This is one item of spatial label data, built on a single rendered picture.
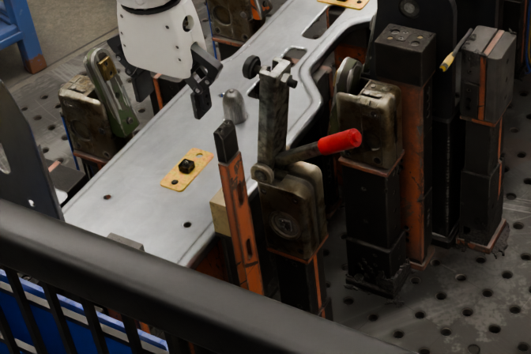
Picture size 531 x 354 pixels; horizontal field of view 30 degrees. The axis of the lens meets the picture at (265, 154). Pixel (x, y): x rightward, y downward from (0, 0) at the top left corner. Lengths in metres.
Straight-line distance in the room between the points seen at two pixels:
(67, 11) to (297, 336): 3.42
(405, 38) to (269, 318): 0.95
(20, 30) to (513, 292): 2.21
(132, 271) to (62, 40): 3.19
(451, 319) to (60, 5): 2.60
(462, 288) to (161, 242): 0.53
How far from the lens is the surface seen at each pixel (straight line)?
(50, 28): 3.71
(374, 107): 1.32
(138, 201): 1.32
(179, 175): 1.34
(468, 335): 1.51
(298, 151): 1.20
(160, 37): 1.19
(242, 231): 1.18
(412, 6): 1.36
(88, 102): 1.45
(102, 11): 3.74
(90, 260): 0.46
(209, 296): 0.43
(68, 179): 1.42
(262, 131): 1.19
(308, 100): 1.44
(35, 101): 2.09
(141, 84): 1.29
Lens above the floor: 1.86
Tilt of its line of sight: 40 degrees down
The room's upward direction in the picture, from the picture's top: 8 degrees counter-clockwise
